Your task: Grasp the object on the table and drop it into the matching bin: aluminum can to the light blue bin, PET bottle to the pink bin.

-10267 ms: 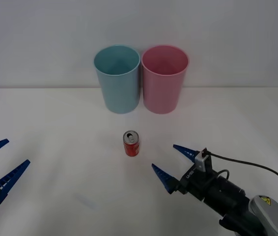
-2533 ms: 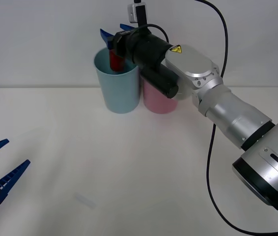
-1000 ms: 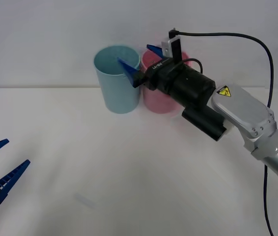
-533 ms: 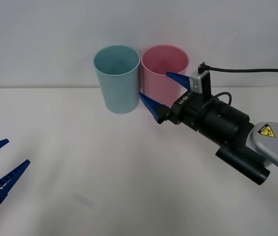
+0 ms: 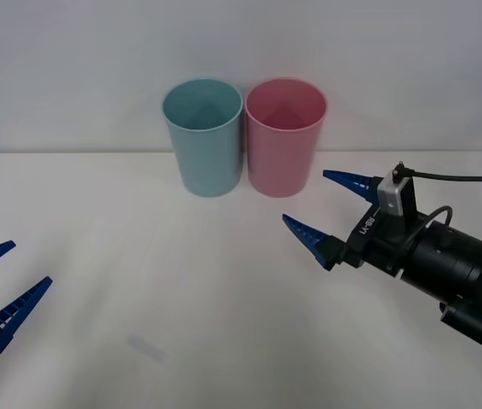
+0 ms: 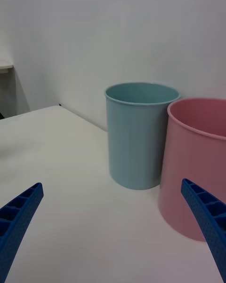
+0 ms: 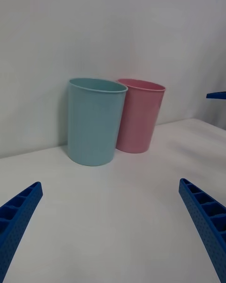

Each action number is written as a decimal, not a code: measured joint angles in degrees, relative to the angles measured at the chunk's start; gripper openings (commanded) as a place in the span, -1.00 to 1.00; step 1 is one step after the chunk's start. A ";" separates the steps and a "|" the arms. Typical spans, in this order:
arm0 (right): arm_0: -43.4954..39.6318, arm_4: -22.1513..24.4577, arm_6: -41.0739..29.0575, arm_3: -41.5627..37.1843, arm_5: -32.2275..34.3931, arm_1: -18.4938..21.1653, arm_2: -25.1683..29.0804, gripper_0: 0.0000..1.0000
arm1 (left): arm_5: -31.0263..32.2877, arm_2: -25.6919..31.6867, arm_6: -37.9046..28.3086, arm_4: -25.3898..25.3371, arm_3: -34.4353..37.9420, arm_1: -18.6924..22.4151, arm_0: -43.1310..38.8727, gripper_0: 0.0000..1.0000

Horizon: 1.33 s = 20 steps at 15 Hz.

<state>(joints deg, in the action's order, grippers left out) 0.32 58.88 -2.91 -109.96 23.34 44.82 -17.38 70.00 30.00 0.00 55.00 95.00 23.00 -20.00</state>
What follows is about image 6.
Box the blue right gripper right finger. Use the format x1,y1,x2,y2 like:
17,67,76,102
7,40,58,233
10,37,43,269
180,178,226,283

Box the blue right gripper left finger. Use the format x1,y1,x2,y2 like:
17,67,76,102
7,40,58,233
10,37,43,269
0,182,44,283

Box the pink plastic bin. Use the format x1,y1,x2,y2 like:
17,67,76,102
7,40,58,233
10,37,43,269
157,97,226,243

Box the pale blue plastic bin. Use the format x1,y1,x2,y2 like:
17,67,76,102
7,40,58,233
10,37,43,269
105,82,181,191

